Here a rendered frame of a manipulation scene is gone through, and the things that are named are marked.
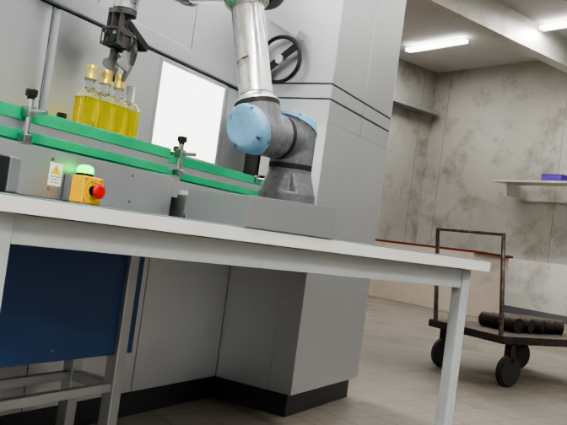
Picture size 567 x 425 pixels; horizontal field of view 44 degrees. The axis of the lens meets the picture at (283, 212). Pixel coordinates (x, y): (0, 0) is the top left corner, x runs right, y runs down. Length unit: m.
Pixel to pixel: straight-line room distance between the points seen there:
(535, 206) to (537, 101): 1.76
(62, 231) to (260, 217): 0.47
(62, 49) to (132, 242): 0.86
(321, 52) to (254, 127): 1.38
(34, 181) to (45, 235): 0.35
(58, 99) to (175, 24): 0.66
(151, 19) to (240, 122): 0.97
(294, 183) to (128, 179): 0.52
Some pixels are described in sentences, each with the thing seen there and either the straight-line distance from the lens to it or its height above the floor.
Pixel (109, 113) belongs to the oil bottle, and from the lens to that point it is 2.19.
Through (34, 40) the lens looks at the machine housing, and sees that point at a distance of 2.24.
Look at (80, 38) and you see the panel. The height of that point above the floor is 1.26.
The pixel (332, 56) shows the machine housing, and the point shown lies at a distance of 3.03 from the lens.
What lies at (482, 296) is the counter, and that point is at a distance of 10.57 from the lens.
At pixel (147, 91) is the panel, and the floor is 1.18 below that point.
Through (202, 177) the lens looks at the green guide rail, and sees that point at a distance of 2.55.
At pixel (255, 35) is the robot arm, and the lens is 1.83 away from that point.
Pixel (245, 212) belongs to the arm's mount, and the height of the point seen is 0.78.
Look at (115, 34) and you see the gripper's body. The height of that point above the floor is 1.27.
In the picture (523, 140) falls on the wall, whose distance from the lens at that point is 12.59.
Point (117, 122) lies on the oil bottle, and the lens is 2.22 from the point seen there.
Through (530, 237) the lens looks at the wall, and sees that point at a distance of 12.23.
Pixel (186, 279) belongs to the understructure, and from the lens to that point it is 2.86.
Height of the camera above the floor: 0.74
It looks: 2 degrees up
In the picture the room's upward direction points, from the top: 8 degrees clockwise
